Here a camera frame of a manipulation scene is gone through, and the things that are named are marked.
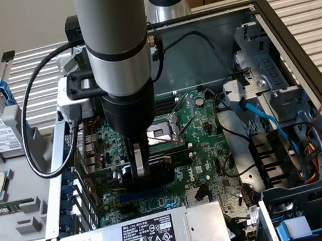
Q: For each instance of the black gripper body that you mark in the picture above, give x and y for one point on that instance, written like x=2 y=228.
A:
x=129 y=112

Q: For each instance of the black fan graphics card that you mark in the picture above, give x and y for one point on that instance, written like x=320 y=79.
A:
x=161 y=170

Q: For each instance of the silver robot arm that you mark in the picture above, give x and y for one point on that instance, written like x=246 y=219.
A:
x=116 y=43

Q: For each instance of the CPU socket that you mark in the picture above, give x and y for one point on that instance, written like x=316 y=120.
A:
x=165 y=131

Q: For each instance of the black RAM slot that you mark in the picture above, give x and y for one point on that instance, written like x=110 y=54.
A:
x=166 y=104
x=165 y=97
x=166 y=100
x=165 y=109
x=182 y=147

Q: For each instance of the blue expansion slot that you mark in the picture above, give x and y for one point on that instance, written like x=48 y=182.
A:
x=146 y=195

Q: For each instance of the socket locking lever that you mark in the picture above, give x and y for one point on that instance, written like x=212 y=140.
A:
x=188 y=125
x=179 y=104

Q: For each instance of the short black expansion slot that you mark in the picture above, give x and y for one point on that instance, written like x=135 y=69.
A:
x=127 y=209

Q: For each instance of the silver socket cover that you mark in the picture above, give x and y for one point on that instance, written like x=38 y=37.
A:
x=191 y=105

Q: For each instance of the silver chipset heat sink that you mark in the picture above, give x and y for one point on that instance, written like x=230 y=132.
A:
x=191 y=199

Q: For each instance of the black loose connector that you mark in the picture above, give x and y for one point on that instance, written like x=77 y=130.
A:
x=200 y=193

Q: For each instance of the silver coin battery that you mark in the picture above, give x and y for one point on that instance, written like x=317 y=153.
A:
x=200 y=101

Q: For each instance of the green motherboard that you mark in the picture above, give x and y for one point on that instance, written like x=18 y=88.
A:
x=210 y=138

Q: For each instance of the blue retention clip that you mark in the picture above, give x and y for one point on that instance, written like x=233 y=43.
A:
x=68 y=178
x=68 y=193
x=67 y=208
x=66 y=223

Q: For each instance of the open PC case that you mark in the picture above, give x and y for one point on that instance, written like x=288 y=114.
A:
x=195 y=63

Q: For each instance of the black plastic box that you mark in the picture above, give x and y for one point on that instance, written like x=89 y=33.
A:
x=71 y=28

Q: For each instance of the grey parts rack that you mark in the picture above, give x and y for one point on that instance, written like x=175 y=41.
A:
x=25 y=184

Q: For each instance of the silver disk bay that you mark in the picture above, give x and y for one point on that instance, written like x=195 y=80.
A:
x=257 y=83

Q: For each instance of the grey disk bay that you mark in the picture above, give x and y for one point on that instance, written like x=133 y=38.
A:
x=305 y=194

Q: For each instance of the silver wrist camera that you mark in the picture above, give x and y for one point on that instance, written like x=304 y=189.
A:
x=68 y=105

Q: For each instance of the aluminium post with black cap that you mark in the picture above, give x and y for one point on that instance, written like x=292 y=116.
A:
x=7 y=56

